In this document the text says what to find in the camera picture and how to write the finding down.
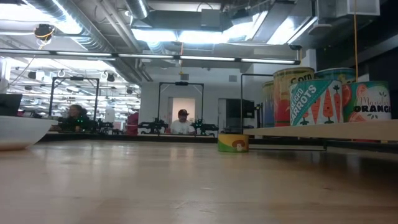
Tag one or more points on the short mushrooms can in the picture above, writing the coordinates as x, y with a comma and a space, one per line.
230, 146

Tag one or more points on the red and yellow corn can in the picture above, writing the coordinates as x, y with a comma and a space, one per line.
281, 99

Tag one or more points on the teal sliced carrots can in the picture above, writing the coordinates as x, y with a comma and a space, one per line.
314, 102

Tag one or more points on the blue and yellow tall can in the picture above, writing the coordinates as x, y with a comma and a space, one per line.
335, 74

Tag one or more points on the mandarin oranges can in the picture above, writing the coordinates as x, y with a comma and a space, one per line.
367, 105

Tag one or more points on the black background robot arm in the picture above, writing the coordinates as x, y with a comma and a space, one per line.
154, 126
205, 127

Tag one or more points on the wooden shelf black metal legs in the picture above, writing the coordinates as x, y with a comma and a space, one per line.
342, 129

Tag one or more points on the pale door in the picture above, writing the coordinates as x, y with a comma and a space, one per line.
183, 102

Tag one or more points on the person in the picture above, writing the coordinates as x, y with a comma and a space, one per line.
74, 119
182, 126

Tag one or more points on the red background object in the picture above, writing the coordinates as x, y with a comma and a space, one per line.
133, 124

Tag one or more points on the long overhead light bar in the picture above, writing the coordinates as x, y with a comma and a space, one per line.
146, 56

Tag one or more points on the bright ceiling light panel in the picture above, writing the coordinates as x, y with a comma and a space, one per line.
186, 35

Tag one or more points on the grey ceiling air unit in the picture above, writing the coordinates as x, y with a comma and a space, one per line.
180, 18

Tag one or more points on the round pale bowl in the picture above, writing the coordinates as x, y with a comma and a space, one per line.
18, 132

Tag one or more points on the grey ceiling box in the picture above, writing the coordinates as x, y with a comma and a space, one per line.
348, 7

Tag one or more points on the black monitor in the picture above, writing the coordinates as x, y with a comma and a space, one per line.
9, 105

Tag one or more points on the black metal gantry frame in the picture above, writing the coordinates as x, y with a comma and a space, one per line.
181, 83
74, 78

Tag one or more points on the grey wall vent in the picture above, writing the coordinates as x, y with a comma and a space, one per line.
232, 78
184, 77

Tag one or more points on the black wall screen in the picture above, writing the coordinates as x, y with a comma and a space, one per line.
239, 107

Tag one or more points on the black metal table frame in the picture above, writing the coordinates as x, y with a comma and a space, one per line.
155, 138

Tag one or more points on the silver spiral ceiling duct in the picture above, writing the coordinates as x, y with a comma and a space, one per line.
136, 7

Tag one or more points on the long silver ceiling duct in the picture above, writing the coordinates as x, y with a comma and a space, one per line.
90, 37

